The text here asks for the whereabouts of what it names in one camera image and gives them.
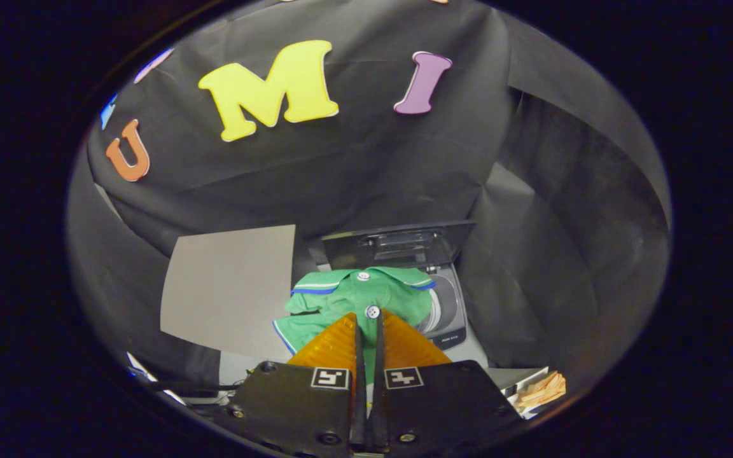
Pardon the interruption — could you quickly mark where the grey box cabinet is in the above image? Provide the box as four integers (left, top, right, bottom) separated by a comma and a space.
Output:
160, 224, 297, 364

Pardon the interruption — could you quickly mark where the white flat box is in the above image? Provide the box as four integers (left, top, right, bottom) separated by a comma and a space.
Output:
487, 366, 548, 400

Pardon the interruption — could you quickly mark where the dark washing machine lid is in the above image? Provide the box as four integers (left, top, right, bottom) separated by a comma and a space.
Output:
321, 221, 477, 272

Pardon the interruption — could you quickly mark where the grey washing machine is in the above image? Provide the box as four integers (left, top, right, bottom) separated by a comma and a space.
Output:
308, 221, 491, 370

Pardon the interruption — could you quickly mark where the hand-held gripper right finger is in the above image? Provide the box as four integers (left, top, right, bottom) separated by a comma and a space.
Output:
368, 309, 525, 455

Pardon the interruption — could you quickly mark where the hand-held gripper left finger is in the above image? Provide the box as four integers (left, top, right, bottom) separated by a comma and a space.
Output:
223, 312, 368, 457

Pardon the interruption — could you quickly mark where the black backdrop cloth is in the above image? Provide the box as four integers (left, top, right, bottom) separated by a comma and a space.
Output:
66, 0, 673, 395

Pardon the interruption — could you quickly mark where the tan orange strips bundle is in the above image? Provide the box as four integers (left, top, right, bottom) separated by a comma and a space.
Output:
516, 371, 568, 408

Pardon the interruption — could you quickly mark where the green polo shirt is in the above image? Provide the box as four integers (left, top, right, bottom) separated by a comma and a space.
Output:
273, 267, 437, 382

